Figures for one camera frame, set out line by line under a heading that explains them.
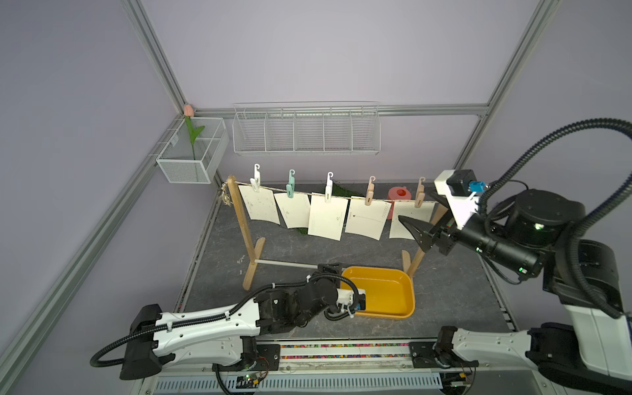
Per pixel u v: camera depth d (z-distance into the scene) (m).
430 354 0.74
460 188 0.33
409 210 0.60
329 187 0.59
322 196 0.59
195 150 0.89
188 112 0.90
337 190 1.19
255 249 0.97
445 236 0.37
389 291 0.89
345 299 0.58
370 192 0.56
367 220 0.64
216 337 0.46
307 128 0.99
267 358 0.74
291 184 0.60
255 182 0.58
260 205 0.66
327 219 0.63
